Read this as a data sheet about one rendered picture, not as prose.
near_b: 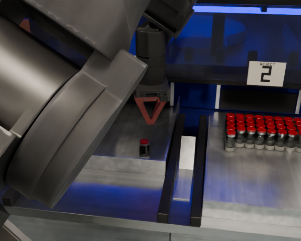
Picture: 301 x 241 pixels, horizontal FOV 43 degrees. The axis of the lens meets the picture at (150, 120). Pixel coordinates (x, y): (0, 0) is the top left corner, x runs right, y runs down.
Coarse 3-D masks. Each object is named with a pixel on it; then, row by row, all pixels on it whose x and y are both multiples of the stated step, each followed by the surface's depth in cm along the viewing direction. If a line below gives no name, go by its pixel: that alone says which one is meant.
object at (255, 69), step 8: (256, 64) 90; (264, 64) 90; (272, 64) 90; (280, 64) 90; (248, 72) 92; (256, 72) 91; (264, 72) 91; (272, 72) 91; (280, 72) 90; (248, 80) 93; (256, 80) 92; (272, 80) 92; (280, 80) 91
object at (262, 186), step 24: (216, 144) 88; (216, 168) 80; (240, 168) 80; (264, 168) 80; (288, 168) 80; (216, 192) 72; (240, 192) 72; (264, 192) 72; (288, 192) 72; (216, 216) 66; (240, 216) 65; (264, 216) 64; (288, 216) 63
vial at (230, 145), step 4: (228, 132) 84; (232, 132) 84; (228, 136) 84; (232, 136) 84; (228, 140) 84; (232, 140) 84; (228, 144) 85; (232, 144) 85; (228, 148) 85; (232, 148) 85
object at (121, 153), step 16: (128, 112) 104; (160, 112) 104; (176, 112) 96; (112, 128) 96; (128, 128) 96; (144, 128) 96; (160, 128) 96; (112, 144) 88; (128, 144) 88; (160, 144) 88; (96, 160) 78; (112, 160) 78; (128, 160) 77; (144, 160) 77; (160, 160) 76
